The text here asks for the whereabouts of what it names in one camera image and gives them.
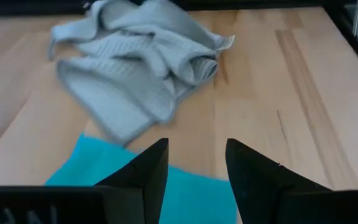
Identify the teal microfiber towel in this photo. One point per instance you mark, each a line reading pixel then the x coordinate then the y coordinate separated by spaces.
pixel 194 202

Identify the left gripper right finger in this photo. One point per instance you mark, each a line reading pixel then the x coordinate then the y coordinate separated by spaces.
pixel 253 186

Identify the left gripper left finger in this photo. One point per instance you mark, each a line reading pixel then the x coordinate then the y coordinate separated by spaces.
pixel 145 193

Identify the grey microfiber towel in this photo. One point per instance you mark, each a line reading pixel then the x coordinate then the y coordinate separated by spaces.
pixel 129 71

